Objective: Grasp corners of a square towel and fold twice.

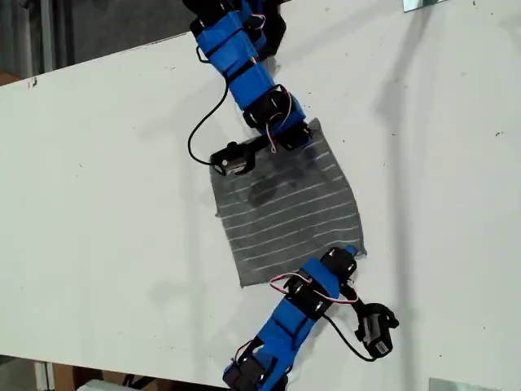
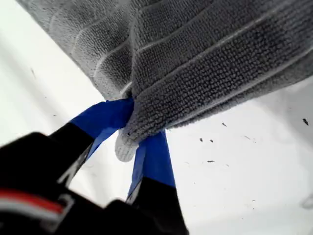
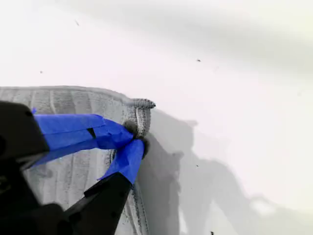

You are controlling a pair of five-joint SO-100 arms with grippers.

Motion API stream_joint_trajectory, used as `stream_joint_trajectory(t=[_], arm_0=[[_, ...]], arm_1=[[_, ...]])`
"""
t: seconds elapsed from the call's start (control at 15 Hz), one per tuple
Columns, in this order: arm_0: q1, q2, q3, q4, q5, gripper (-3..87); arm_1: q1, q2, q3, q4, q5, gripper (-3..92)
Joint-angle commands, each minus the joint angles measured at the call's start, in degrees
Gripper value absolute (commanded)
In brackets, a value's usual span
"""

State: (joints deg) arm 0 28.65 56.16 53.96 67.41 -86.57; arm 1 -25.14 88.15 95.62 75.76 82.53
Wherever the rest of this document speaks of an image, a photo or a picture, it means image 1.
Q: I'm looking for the black camera cable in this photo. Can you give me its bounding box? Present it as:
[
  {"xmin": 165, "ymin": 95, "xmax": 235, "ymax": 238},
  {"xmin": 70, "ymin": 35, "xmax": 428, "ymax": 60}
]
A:
[
  {"xmin": 187, "ymin": 43, "xmax": 230, "ymax": 166},
  {"xmin": 324, "ymin": 284, "xmax": 379, "ymax": 362}
]

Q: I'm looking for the grey striped square towel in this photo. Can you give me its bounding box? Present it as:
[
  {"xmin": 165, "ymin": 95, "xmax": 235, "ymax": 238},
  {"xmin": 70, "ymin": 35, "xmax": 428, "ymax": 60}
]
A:
[{"xmin": 208, "ymin": 117, "xmax": 370, "ymax": 289}]

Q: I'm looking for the shiny metal plate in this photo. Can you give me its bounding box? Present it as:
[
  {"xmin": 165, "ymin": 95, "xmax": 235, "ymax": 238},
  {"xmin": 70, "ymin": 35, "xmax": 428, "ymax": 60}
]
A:
[{"xmin": 401, "ymin": 0, "xmax": 445, "ymax": 14}]

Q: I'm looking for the black camera box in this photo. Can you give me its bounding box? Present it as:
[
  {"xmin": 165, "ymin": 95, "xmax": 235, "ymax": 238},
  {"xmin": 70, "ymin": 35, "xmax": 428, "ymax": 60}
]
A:
[
  {"xmin": 353, "ymin": 302, "xmax": 401, "ymax": 359},
  {"xmin": 209, "ymin": 138, "xmax": 273, "ymax": 178}
]

